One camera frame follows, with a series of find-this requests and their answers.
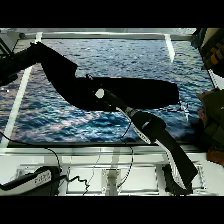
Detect heap of clothes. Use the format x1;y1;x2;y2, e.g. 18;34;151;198
196;88;224;168

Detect checked garment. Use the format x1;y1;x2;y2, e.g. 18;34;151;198
190;27;224;79

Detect black pants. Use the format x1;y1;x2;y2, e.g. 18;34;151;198
32;41;181;113

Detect black cable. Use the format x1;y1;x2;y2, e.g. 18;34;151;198
114;106;135;189
0;130;92;196

